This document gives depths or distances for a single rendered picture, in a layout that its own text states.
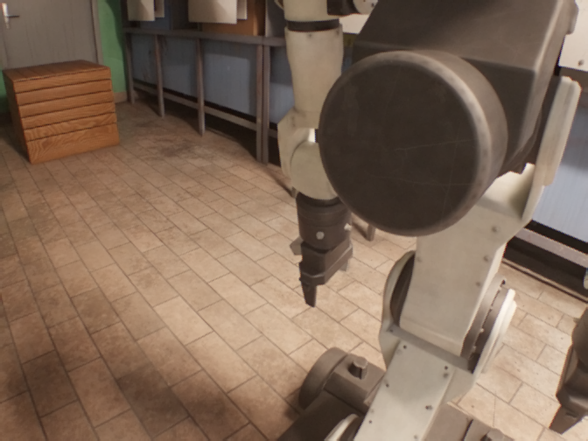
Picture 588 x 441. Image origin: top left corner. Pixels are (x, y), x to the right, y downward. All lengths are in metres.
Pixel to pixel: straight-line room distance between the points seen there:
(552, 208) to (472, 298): 1.27
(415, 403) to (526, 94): 0.56
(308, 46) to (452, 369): 0.53
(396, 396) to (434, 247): 0.30
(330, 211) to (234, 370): 0.83
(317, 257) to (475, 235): 0.27
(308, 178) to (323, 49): 0.19
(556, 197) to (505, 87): 1.54
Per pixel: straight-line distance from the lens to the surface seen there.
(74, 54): 4.93
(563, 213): 1.81
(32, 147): 3.28
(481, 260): 0.53
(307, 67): 0.51
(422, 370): 0.71
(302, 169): 0.58
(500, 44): 0.28
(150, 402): 1.29
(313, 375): 1.08
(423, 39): 0.29
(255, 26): 2.71
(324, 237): 0.63
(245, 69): 2.91
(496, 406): 1.39
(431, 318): 0.61
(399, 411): 0.74
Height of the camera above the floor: 1.01
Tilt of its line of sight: 29 degrees down
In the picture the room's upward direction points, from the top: 3 degrees clockwise
